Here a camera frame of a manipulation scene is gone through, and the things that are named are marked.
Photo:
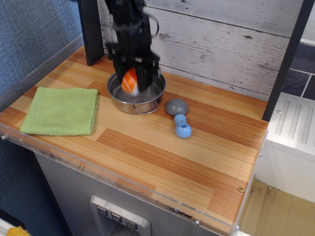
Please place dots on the orange white toy sushi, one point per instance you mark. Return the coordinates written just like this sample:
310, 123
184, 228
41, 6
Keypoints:
129, 83

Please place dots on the black right shelf post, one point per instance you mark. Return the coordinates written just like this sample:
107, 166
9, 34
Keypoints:
292, 47

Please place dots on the stainless steel pot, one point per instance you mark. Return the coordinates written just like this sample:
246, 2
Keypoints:
144, 103

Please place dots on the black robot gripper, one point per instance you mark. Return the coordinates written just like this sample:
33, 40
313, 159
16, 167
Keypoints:
133, 48

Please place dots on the silver dispenser button panel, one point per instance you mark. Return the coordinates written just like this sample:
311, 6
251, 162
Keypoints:
114, 220

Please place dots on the yellow object at corner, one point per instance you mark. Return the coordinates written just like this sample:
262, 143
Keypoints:
17, 231

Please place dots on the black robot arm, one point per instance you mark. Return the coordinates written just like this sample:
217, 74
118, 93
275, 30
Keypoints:
127, 12

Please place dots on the white ribbed drainboard unit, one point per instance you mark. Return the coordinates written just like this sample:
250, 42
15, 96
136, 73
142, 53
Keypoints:
287, 157

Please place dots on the grey blue toy scoop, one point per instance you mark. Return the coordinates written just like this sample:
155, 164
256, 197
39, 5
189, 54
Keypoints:
178, 108

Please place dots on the green folded cloth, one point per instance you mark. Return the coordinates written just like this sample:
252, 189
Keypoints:
61, 112

